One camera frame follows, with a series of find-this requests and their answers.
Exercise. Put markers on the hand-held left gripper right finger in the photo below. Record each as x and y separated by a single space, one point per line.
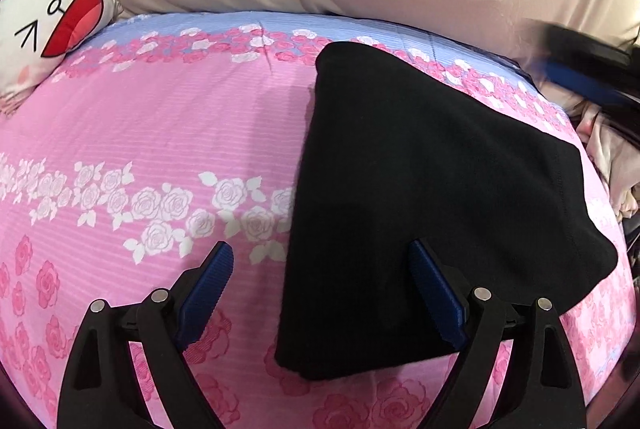
437 294

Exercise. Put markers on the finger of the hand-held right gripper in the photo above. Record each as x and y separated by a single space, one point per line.
585 81

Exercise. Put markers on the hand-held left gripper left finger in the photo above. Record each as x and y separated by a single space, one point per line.
207 289

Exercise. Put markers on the black pants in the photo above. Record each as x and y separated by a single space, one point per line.
425 189

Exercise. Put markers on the pale patterned cloth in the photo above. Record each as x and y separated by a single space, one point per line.
612 159

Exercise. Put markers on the pink floral bed sheet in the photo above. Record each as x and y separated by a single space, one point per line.
150 134

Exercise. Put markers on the cartoon face pillow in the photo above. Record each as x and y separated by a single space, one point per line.
50 19

